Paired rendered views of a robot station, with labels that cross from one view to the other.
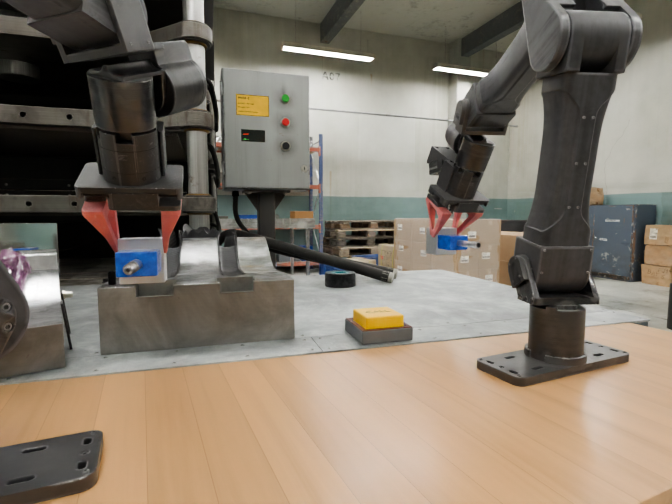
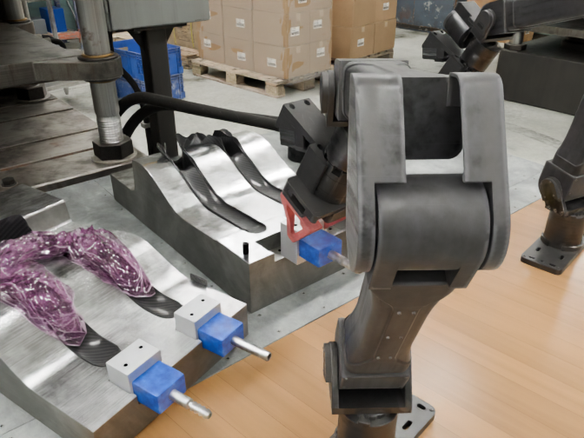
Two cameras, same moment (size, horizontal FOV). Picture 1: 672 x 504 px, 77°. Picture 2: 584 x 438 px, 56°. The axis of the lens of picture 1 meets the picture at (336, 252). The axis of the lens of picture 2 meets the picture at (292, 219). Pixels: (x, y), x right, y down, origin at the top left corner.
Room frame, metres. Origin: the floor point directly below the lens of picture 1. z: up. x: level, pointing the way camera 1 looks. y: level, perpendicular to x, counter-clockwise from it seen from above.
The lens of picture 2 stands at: (-0.09, 0.50, 1.32)
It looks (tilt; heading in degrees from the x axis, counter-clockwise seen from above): 28 degrees down; 338
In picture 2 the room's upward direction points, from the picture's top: straight up
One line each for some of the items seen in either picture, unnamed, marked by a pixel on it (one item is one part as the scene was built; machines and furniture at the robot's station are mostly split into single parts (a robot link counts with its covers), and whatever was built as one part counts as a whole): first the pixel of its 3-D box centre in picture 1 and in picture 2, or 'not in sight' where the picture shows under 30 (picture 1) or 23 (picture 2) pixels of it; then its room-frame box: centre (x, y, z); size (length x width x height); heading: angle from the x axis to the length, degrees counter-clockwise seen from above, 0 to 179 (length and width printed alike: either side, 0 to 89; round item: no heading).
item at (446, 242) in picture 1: (455, 242); not in sight; (0.82, -0.24, 0.93); 0.13 x 0.05 x 0.05; 22
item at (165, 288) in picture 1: (156, 295); (277, 252); (0.58, 0.25, 0.87); 0.05 x 0.05 x 0.04; 17
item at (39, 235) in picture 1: (37, 247); not in sight; (1.42, 1.01, 0.87); 0.50 x 0.27 x 0.17; 17
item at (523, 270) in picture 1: (551, 280); (567, 192); (0.52, -0.27, 0.90); 0.09 x 0.06 x 0.06; 94
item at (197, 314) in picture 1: (203, 274); (228, 193); (0.82, 0.26, 0.87); 0.50 x 0.26 x 0.14; 17
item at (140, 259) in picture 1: (137, 263); (325, 250); (0.47, 0.22, 0.93); 0.13 x 0.05 x 0.05; 18
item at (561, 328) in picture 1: (555, 332); (565, 227); (0.51, -0.27, 0.84); 0.20 x 0.07 x 0.08; 115
